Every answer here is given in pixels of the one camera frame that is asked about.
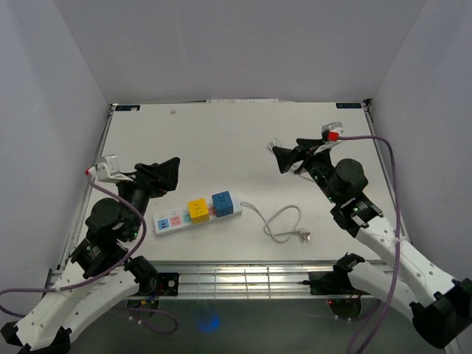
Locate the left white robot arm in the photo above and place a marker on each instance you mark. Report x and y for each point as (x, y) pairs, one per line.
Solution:
(102, 270)

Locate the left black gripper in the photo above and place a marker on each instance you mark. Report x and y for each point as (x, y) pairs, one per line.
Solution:
(165, 173)

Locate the blue cube socket adapter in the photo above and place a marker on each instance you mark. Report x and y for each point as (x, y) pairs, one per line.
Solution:
(223, 205)

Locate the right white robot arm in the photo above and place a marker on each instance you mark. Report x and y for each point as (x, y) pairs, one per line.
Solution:
(437, 303)

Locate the aluminium rail frame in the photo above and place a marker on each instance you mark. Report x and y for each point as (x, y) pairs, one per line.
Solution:
(239, 281)

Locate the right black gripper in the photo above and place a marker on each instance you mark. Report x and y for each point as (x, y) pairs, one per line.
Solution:
(308, 150)

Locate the right blue corner label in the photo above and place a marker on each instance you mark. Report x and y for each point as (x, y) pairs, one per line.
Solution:
(349, 106)

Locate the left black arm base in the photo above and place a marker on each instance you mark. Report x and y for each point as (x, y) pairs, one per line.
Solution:
(162, 284)

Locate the blue corner label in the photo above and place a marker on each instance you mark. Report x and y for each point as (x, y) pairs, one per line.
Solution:
(127, 107)
(349, 106)

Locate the left blue corner label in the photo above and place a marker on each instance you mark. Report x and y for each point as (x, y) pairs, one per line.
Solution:
(127, 107)

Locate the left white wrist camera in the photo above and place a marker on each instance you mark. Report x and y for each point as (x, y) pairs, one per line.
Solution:
(107, 170)

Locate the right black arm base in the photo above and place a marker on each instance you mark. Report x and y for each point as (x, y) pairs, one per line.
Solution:
(330, 283)

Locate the white multicolour power strip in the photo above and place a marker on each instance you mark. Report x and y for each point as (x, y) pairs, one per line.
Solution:
(178, 220)

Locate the yellow cube socket adapter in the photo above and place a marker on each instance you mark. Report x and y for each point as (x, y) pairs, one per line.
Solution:
(198, 210)

